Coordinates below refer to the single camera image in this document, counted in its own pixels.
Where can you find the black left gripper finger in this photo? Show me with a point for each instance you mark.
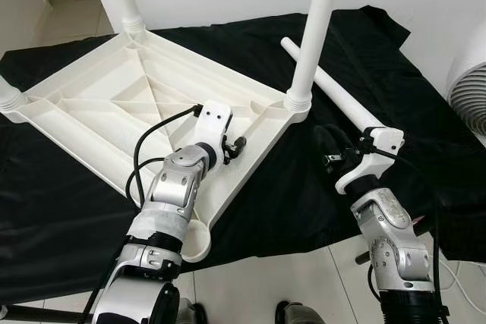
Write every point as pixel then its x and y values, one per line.
pixel 240 142

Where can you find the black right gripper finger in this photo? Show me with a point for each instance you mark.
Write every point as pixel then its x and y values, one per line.
pixel 326 142

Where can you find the white plastic ribbed table top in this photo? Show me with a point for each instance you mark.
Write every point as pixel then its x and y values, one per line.
pixel 91 111

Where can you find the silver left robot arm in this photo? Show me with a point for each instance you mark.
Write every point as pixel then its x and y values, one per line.
pixel 167 195

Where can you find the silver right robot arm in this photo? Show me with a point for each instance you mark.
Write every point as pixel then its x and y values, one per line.
pixel 387 225

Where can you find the black cloth cover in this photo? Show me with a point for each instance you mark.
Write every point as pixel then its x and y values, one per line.
pixel 304 187

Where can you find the dark table leg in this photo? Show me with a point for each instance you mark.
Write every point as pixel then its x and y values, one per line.
pixel 364 257
pixel 30 311

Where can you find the white floor fan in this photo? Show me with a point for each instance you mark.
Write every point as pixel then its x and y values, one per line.
pixel 471 96

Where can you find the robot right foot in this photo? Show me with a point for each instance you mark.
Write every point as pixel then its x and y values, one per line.
pixel 300 312

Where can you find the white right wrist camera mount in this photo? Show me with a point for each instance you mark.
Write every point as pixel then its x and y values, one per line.
pixel 376 149

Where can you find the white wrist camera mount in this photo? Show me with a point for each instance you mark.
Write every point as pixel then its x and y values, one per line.
pixel 376 149
pixel 213 123

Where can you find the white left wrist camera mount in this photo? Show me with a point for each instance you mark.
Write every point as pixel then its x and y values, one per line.
pixel 213 123

